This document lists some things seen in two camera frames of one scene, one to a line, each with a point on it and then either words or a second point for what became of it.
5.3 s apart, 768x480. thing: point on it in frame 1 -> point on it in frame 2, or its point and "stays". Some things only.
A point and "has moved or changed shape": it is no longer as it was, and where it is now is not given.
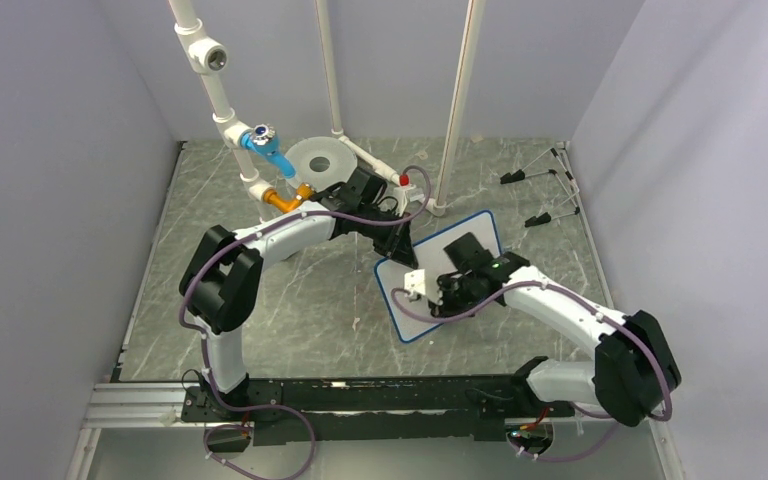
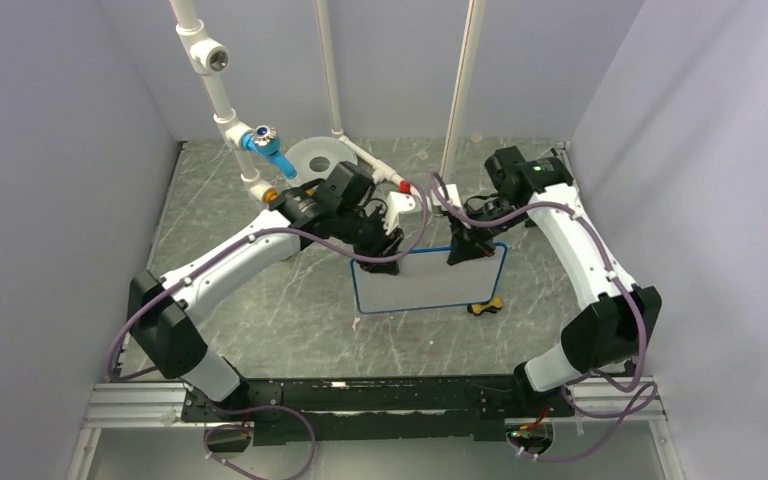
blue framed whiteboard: (430, 255) has moved or changed shape
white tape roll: (322, 161) stays
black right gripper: (444, 302) -> (462, 247)
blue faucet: (262, 139) stays
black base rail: (335, 411) stays
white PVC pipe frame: (210, 58) stays
